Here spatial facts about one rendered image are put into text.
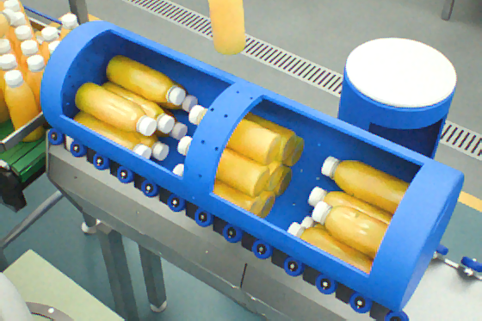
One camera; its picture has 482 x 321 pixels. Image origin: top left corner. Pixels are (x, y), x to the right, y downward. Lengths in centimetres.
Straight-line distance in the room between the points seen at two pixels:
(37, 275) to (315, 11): 283
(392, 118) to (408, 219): 55
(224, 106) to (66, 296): 45
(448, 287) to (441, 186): 32
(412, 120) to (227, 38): 54
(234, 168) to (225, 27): 28
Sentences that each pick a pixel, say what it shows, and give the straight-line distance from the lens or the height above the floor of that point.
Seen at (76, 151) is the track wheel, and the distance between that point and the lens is 157.
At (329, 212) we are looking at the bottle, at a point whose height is 112.
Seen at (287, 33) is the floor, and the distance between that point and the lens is 358.
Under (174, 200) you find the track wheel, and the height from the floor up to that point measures 97.
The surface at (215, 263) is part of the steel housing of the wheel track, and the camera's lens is 144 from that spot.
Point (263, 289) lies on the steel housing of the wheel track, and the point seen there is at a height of 87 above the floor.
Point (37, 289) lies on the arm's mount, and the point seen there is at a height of 107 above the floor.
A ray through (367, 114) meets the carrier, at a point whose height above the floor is 98.
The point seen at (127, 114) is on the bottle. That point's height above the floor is 112.
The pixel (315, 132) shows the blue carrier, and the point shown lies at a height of 109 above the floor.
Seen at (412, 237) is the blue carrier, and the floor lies 120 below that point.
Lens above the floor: 204
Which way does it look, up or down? 45 degrees down
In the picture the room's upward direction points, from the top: straight up
